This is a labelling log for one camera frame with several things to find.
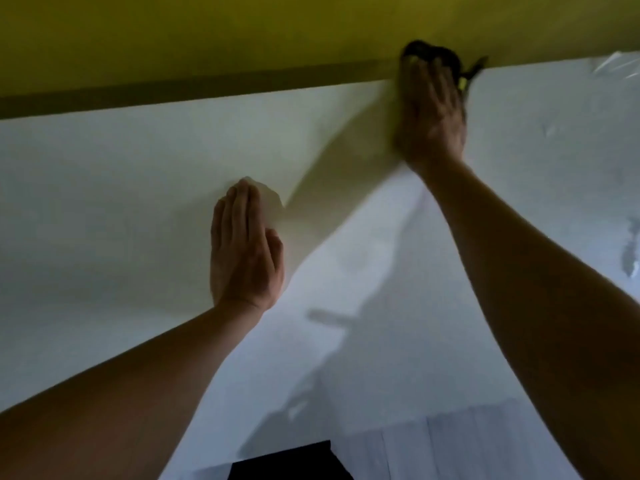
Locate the person's right fingers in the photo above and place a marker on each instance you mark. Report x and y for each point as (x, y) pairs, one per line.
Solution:
(430, 79)

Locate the person's left hand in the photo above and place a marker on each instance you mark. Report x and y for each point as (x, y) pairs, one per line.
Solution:
(245, 267)

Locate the white wallpaper sheet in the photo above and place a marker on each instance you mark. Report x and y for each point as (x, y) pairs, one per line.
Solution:
(125, 194)

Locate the white ribbed panel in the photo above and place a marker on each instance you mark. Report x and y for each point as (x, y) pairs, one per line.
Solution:
(450, 444)

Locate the person's right forearm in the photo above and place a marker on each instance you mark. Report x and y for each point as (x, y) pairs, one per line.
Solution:
(540, 304)

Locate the brown trim strip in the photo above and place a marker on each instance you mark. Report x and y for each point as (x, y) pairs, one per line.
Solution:
(200, 86)

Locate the person's left forearm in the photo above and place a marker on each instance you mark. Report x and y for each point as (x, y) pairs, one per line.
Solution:
(125, 394)

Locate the person's right hand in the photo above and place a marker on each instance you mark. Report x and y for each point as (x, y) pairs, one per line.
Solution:
(431, 124)

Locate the black furniture top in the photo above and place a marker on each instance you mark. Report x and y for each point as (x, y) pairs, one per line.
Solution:
(290, 462)

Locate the person's left thumb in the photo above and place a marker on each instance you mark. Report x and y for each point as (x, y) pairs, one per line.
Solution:
(275, 254)

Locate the black smoothing tool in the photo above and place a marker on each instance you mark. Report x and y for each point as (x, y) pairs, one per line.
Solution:
(440, 52)

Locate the person's left little finger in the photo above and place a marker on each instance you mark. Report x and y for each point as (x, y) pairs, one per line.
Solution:
(217, 224)

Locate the person's left middle finger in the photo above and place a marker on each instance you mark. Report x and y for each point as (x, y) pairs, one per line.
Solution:
(241, 207)

